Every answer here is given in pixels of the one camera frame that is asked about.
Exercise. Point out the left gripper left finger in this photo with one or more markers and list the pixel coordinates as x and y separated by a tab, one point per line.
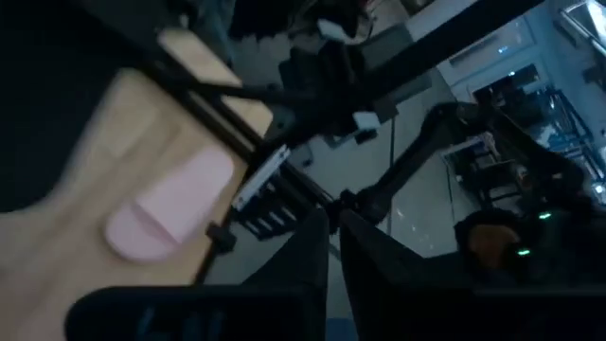
303	256

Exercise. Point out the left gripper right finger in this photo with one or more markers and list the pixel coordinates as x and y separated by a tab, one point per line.
374	265

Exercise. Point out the pink slide sandal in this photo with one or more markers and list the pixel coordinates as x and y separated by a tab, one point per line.
175	203

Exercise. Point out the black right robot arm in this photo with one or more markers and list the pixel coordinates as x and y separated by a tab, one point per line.
497	142

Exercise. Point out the white frame plate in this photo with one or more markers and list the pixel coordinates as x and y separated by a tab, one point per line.
260	180

